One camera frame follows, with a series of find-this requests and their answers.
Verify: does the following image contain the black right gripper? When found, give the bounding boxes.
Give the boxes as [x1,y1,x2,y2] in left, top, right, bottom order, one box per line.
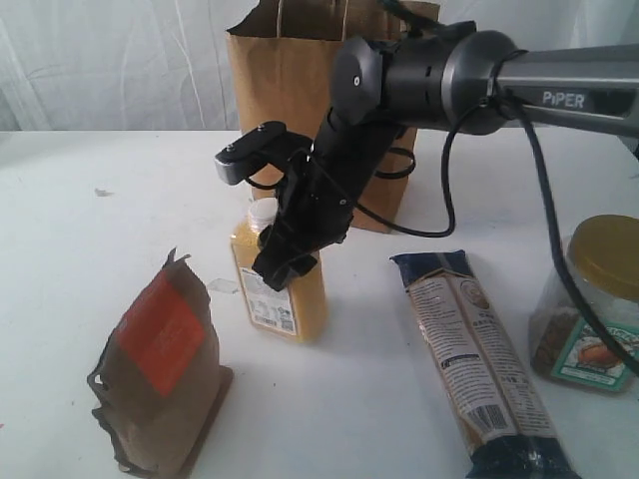
[253,107,404,290]

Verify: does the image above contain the yellow grain bottle white cap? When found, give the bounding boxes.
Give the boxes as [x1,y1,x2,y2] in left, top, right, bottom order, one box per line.
[230,198,328,342]

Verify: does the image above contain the brown paper shopping bag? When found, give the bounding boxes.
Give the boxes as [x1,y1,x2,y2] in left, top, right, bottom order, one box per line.
[227,0,417,223]

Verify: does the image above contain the brown pouch with orange label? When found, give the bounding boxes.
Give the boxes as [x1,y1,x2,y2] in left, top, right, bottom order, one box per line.
[87,251,234,478]

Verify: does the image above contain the long pasta packet dark blue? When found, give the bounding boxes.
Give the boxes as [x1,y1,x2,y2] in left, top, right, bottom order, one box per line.
[392,250,577,478]

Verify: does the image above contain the white backdrop curtain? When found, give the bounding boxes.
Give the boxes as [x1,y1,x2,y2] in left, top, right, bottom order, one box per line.
[1,1,638,131]

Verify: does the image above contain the clear nut jar gold lid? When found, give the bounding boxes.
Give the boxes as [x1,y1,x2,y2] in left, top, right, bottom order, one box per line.
[528,215,638,394]

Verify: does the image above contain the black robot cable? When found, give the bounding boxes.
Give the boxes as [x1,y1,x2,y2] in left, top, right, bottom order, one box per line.
[244,0,639,378]

